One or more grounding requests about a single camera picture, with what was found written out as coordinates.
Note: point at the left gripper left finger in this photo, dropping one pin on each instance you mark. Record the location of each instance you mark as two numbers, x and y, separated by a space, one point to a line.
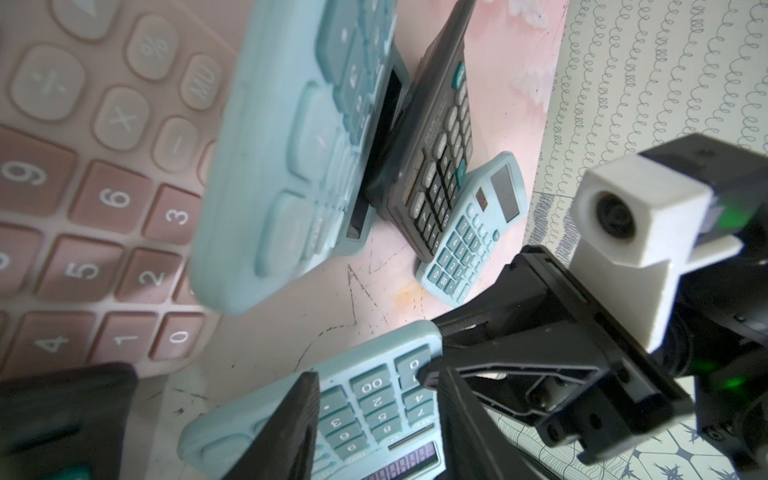
285 447

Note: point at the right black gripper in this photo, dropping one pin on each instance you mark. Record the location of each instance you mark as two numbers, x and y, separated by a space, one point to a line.
580 376

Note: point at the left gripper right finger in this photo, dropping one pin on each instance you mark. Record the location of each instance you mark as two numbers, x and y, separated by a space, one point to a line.
473 446

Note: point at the small black calculator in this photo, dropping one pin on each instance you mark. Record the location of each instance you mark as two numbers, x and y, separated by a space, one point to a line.
68 424

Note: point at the small blue calculator back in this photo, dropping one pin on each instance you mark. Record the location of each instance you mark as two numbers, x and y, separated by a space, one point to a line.
485 203

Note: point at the black calculator back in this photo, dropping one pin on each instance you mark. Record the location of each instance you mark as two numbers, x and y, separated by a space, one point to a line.
419 173

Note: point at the pink calculator back left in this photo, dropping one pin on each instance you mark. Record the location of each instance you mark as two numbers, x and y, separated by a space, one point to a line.
109 117

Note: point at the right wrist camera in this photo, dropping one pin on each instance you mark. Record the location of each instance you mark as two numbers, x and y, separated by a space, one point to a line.
636 279

